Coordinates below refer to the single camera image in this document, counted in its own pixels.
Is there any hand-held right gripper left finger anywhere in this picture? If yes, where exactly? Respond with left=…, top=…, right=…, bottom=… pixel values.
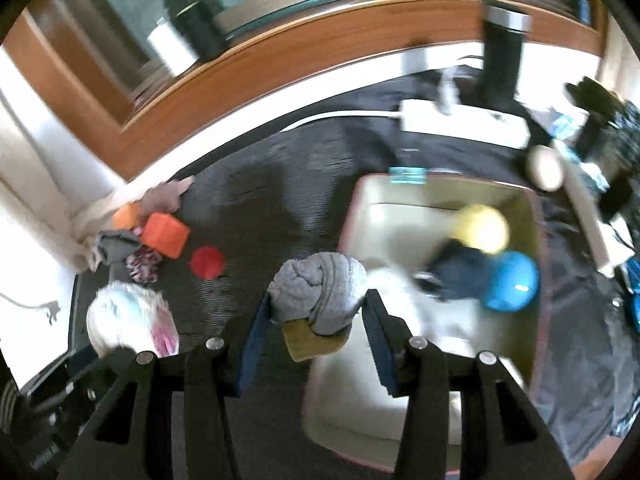
left=56, top=292, right=276, bottom=480

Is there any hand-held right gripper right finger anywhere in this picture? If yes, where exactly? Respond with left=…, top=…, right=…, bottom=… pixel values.
left=361, top=289, right=577, bottom=480

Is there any beige storage box red trim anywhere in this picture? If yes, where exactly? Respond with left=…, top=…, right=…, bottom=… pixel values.
left=302, top=172, right=551, bottom=475

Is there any grey and olive sock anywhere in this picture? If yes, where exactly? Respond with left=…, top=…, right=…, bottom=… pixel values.
left=267, top=253, right=369, bottom=364

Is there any red ball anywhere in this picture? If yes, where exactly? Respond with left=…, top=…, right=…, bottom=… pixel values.
left=190, top=246, right=226, bottom=280

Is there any dark navy cloth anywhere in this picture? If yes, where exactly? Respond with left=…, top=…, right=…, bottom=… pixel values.
left=419, top=238, right=497, bottom=304

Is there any white pink fluffy cloth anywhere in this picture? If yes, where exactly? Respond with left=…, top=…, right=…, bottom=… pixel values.
left=86, top=281, right=181, bottom=360

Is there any patterned pink black cloth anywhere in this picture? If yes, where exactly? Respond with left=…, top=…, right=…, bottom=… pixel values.
left=125, top=246, right=164, bottom=286

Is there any dark desk mat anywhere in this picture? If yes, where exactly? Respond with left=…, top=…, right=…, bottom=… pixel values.
left=65, top=60, right=640, bottom=480

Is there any blue ball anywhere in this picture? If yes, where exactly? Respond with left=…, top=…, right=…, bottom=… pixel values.
left=481, top=251, right=542, bottom=313

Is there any yellow ball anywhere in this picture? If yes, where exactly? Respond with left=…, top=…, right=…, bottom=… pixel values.
left=451, top=204, right=511, bottom=254

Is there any grey cloth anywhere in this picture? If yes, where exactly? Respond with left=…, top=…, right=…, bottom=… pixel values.
left=96, top=229, right=142, bottom=268

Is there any small orange block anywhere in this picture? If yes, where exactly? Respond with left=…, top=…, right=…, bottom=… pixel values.
left=112, top=203, right=149, bottom=232

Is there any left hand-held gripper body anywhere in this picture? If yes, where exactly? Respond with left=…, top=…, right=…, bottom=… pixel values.
left=0, top=345, right=121, bottom=480

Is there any beige round object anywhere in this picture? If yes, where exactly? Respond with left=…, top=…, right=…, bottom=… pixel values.
left=526, top=144, right=568, bottom=193

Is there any white flat box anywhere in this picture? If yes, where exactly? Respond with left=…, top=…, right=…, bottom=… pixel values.
left=562, top=156, right=636, bottom=277

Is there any black tumbler silver lid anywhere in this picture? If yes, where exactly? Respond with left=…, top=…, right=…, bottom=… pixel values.
left=475, top=2, right=533, bottom=111

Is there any wooden window frame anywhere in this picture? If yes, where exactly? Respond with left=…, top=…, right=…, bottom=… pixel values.
left=0, top=0, right=609, bottom=181

